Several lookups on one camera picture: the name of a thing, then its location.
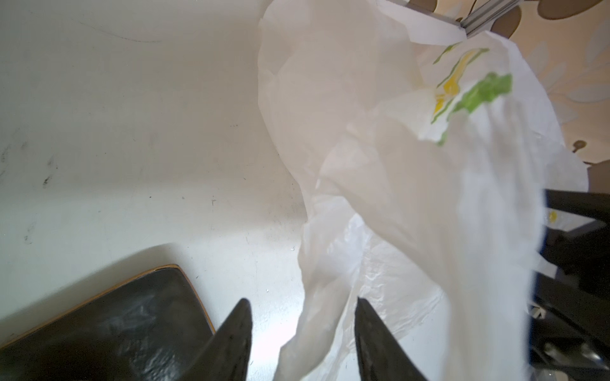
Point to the white plastic bag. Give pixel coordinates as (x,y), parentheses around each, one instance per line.
(422,157)

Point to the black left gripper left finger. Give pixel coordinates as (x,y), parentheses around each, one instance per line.
(226,355)

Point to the aluminium frame post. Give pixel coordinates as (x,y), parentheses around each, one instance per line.
(476,19)

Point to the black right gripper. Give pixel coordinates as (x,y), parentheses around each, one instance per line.
(573,335)

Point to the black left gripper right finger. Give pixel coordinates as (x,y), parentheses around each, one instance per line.
(379,354)

